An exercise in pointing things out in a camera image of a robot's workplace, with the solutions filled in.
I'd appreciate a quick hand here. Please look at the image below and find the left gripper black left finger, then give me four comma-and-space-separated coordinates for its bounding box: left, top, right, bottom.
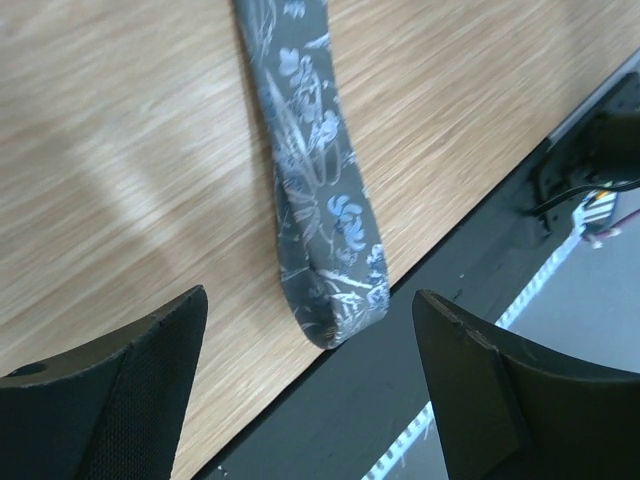
1, 286, 208, 479

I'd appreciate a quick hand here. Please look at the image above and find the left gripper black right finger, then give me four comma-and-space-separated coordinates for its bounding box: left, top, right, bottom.
413, 290, 639, 480

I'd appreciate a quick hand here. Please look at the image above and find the grey floral tie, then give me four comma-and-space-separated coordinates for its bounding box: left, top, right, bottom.
235, 1, 391, 349

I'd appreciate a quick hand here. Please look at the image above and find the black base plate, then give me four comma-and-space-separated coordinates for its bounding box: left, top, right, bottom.
200, 70, 639, 479

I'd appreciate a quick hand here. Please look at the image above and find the black cable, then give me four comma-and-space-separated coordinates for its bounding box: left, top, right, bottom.
532, 174, 640, 219

